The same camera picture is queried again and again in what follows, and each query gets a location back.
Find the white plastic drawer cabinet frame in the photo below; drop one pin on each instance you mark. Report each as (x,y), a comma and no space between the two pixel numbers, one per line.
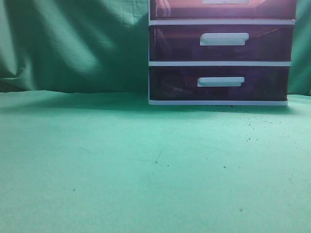
(217,21)

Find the green cloth table cover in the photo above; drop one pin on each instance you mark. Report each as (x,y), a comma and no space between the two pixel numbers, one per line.
(112,163)

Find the tinted purple drawer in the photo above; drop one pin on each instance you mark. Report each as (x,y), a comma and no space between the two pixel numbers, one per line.
(264,43)
(250,9)
(219,83)

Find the green cloth backdrop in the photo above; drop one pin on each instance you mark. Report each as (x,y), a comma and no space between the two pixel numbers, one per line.
(74,46)

